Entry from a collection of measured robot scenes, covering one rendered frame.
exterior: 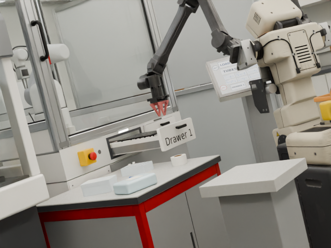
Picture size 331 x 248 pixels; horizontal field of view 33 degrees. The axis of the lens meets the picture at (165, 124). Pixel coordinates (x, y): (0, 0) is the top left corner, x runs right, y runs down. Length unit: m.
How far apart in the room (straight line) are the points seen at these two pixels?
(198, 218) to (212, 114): 2.22
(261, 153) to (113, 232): 1.66
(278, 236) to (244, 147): 2.57
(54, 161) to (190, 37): 2.18
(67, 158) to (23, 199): 0.56
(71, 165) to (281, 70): 1.05
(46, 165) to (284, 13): 1.29
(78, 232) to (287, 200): 0.85
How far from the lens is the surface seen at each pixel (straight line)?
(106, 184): 2.21
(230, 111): 4.36
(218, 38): 2.52
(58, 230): 2.34
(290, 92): 2.50
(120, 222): 2.09
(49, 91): 2.57
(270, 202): 1.82
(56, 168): 2.59
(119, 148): 2.76
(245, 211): 1.87
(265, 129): 3.56
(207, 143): 4.53
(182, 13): 2.80
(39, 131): 2.62
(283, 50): 2.43
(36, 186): 2.12
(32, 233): 2.19
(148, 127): 3.03
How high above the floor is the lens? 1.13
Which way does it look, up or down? 4 degrees down
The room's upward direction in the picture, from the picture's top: 14 degrees counter-clockwise
